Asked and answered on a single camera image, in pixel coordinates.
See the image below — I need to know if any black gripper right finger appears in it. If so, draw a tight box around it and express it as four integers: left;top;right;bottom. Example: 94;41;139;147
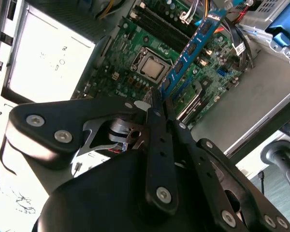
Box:
164;98;290;232

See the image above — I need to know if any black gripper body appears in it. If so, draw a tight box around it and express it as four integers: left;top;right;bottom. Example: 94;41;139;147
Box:
32;148;221;232

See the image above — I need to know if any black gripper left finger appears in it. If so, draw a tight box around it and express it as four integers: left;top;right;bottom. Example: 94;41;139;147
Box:
5;88;180;220

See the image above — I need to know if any blue RAM stick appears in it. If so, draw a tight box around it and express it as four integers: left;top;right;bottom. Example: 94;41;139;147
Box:
159;8;227;95

